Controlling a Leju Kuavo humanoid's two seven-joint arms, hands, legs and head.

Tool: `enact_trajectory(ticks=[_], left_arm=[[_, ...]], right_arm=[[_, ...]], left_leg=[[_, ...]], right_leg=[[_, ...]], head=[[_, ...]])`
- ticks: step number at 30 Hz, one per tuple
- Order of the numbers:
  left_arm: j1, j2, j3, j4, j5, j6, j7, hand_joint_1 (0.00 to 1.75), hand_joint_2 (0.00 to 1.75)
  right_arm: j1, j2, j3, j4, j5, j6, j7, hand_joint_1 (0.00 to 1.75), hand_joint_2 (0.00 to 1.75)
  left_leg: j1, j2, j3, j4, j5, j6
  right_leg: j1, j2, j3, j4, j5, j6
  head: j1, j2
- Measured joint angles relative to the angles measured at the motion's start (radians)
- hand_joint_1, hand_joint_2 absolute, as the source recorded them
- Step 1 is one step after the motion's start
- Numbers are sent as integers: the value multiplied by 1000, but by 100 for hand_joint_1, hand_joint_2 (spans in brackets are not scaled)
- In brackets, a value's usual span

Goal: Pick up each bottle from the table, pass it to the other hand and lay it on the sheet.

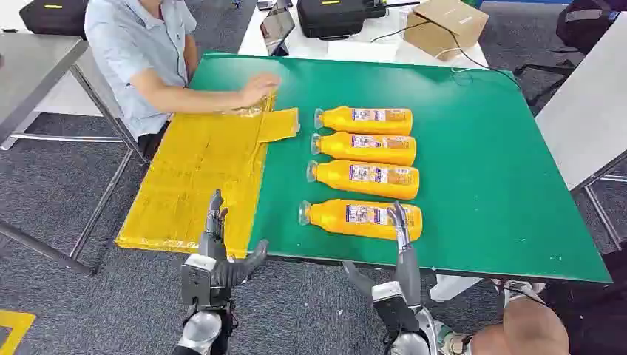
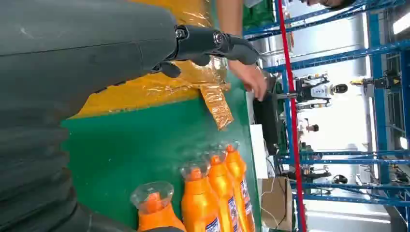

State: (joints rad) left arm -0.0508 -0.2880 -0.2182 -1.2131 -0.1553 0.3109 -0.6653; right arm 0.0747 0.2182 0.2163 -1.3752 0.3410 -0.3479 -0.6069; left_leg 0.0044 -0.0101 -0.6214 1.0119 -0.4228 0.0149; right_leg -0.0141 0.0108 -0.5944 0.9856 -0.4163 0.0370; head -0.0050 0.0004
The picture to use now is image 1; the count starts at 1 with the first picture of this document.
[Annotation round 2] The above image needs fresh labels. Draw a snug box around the large yellow sheet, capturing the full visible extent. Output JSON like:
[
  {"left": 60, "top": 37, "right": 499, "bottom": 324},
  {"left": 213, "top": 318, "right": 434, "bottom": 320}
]
[{"left": 115, "top": 94, "right": 278, "bottom": 260}]

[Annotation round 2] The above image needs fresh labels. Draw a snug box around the orange drink bottle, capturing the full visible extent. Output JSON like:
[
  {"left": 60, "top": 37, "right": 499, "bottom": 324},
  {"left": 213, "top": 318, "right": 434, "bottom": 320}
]
[
  {"left": 298, "top": 198, "right": 424, "bottom": 243},
  {"left": 305, "top": 159, "right": 421, "bottom": 201},
  {"left": 313, "top": 105, "right": 414, "bottom": 137},
  {"left": 310, "top": 132, "right": 418, "bottom": 167}
]

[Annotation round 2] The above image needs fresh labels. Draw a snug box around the dark tablet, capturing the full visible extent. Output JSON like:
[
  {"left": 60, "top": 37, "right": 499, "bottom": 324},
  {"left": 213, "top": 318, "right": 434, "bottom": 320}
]
[{"left": 260, "top": 7, "right": 296, "bottom": 58}]

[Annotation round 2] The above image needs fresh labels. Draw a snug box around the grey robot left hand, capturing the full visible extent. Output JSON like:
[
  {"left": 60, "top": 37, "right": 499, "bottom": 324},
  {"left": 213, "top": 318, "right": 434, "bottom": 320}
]
[{"left": 197, "top": 189, "right": 270, "bottom": 296}]

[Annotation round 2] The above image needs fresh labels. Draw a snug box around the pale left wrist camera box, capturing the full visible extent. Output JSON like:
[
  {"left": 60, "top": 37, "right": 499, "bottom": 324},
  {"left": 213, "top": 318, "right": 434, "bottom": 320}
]
[{"left": 180, "top": 254, "right": 220, "bottom": 311}]

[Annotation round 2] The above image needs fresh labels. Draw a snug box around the grey table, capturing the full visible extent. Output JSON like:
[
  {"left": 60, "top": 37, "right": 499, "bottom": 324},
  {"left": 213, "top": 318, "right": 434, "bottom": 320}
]
[{"left": 534, "top": 11, "right": 627, "bottom": 251}]

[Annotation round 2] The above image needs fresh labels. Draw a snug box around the person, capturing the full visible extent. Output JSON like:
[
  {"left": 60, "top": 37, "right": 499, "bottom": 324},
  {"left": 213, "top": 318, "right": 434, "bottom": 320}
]
[
  {"left": 435, "top": 240, "right": 627, "bottom": 355},
  {"left": 84, "top": 0, "right": 200, "bottom": 163}
]

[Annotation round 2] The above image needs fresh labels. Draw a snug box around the small yellow sheet piece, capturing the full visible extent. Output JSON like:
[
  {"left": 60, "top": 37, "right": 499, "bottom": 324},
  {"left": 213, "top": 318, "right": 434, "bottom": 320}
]
[{"left": 257, "top": 107, "right": 301, "bottom": 144}]

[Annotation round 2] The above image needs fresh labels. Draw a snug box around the white cable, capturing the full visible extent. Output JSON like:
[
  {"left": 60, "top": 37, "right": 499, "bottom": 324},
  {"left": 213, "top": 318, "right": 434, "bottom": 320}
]
[{"left": 433, "top": 46, "right": 472, "bottom": 75}]

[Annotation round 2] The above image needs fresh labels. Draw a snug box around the black carry case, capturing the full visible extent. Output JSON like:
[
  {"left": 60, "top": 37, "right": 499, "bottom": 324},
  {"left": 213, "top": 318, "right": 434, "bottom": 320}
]
[
  {"left": 296, "top": 0, "right": 389, "bottom": 41},
  {"left": 18, "top": 0, "right": 90, "bottom": 41}
]

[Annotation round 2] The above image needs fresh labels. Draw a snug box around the green table mat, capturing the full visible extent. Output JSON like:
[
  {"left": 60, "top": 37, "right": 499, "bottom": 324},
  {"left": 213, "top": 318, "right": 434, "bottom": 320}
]
[{"left": 189, "top": 53, "right": 613, "bottom": 285}]

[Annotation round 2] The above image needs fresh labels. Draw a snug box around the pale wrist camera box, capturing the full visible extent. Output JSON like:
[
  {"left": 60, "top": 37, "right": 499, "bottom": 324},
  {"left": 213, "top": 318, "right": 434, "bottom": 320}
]
[
  {"left": 180, "top": 254, "right": 220, "bottom": 311},
  {"left": 370, "top": 281, "right": 423, "bottom": 335}
]

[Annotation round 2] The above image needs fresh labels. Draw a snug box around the person's hand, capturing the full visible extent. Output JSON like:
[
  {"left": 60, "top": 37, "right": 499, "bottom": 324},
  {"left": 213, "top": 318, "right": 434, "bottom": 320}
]
[{"left": 239, "top": 72, "right": 282, "bottom": 107}]

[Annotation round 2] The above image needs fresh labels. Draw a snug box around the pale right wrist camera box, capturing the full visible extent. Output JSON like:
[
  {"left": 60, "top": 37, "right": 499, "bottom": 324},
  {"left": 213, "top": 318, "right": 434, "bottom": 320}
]
[{"left": 370, "top": 281, "right": 423, "bottom": 335}]

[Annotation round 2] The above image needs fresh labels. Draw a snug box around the brown cardboard box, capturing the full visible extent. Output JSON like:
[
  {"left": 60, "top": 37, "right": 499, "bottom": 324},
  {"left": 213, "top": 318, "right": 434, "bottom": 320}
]
[{"left": 403, "top": 0, "right": 490, "bottom": 63}]

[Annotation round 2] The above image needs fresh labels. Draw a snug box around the white table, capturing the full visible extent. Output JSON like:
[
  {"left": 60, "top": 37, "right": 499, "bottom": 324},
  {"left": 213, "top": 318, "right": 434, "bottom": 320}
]
[{"left": 237, "top": 0, "right": 491, "bottom": 70}]

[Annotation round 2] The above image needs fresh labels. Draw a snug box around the steel table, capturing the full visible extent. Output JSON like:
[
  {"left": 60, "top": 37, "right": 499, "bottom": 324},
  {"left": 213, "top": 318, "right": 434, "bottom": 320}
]
[{"left": 0, "top": 33, "right": 150, "bottom": 277}]

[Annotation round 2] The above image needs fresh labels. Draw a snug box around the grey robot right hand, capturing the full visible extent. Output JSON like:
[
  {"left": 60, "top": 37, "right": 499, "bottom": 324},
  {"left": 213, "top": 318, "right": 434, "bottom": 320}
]
[{"left": 342, "top": 201, "right": 423, "bottom": 311}]

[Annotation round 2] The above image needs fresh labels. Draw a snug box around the dark backpack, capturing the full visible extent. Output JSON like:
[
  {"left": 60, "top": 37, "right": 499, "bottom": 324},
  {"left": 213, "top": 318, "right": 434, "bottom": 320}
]
[{"left": 555, "top": 0, "right": 627, "bottom": 55}]

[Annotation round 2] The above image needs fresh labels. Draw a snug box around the black cable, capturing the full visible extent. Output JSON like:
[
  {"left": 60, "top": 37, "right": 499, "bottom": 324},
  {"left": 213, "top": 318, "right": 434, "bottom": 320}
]
[{"left": 370, "top": 18, "right": 523, "bottom": 89}]

